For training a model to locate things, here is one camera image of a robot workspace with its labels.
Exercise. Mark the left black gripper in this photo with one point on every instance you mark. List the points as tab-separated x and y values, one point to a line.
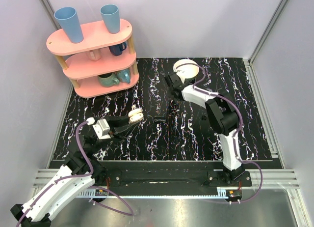
112	126

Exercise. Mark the white earbud charging case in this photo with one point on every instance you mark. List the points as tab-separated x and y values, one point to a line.
135	115

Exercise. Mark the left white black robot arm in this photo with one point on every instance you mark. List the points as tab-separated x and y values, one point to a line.
80	171

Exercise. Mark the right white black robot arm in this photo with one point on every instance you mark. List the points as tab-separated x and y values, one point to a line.
222	117

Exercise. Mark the green glazed mug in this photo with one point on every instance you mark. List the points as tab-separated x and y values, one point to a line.
108	79

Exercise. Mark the light blue butterfly mug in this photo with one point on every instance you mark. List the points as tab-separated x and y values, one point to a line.
124	75

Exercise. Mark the black marble pattern mat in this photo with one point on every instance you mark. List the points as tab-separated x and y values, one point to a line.
186	135

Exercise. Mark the pink three-tier shelf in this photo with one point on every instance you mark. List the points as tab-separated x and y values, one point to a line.
83	72

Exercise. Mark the pink mug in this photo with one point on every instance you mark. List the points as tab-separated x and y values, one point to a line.
94	55

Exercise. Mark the dark blue mug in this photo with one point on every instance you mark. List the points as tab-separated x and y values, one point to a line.
117	50

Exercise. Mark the cream white bowl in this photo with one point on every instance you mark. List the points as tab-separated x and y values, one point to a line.
186	69

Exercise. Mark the right light blue tumbler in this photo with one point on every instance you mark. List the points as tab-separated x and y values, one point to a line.
111	18

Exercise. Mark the light blue tumbler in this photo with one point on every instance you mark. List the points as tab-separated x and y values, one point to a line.
111	18
68	19

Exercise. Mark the left light blue tumbler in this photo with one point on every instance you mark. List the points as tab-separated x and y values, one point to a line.
68	19

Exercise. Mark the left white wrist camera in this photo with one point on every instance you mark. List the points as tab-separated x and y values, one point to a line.
102	129

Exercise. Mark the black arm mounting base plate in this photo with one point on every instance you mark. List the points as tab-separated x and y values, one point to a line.
201	172

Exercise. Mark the slotted white cable duct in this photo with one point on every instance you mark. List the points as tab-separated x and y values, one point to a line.
215	193

